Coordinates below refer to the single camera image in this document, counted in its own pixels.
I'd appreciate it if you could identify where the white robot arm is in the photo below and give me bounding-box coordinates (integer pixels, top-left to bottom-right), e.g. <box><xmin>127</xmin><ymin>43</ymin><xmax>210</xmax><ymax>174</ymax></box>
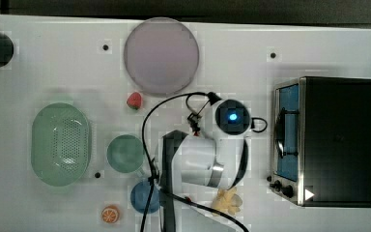
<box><xmin>157</xmin><ymin>100</ymin><xmax>251</xmax><ymax>232</ymax></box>

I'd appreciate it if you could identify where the black cable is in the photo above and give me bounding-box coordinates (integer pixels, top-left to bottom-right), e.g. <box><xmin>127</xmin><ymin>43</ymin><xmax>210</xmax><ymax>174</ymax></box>
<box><xmin>139</xmin><ymin>91</ymin><xmax>269</xmax><ymax>232</ymax></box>

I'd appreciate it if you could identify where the orange slice toy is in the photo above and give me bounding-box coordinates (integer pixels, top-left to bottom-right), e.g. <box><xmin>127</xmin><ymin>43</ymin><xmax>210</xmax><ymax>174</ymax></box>
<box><xmin>101</xmin><ymin>205</ymin><xmax>120</xmax><ymax>223</ymax></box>

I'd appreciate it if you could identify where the yellow toy food piece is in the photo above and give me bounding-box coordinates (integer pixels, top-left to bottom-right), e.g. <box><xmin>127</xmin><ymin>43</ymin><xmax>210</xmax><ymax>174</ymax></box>
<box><xmin>212</xmin><ymin>187</ymin><xmax>243</xmax><ymax>216</ymax></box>

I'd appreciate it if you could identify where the silver toaster oven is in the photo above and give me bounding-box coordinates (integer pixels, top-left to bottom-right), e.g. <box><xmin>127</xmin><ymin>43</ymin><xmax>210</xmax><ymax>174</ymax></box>
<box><xmin>268</xmin><ymin>76</ymin><xmax>371</xmax><ymax>208</ymax></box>

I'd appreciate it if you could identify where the green oval strainer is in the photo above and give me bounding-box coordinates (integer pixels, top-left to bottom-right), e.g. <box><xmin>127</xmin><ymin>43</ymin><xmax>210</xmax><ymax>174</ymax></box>
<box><xmin>31</xmin><ymin>102</ymin><xmax>92</xmax><ymax>187</ymax></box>

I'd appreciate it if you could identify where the green cup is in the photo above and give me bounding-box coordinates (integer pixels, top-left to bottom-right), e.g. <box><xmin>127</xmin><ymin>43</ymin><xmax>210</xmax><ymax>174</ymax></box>
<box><xmin>106</xmin><ymin>134</ymin><xmax>145</xmax><ymax>177</ymax></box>

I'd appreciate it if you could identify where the blue cup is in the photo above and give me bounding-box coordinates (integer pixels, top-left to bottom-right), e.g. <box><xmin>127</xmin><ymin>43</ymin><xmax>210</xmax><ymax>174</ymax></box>
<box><xmin>130</xmin><ymin>181</ymin><xmax>159</xmax><ymax>214</ymax></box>

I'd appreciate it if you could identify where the round lilac plate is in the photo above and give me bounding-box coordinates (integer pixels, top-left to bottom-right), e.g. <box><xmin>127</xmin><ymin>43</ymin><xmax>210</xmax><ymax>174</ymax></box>
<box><xmin>124</xmin><ymin>17</ymin><xmax>199</xmax><ymax>96</ymax></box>

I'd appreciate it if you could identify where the red toy strawberry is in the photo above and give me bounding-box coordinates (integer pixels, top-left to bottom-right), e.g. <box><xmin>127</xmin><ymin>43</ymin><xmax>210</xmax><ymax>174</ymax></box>
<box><xmin>127</xmin><ymin>92</ymin><xmax>142</xmax><ymax>110</ymax></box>

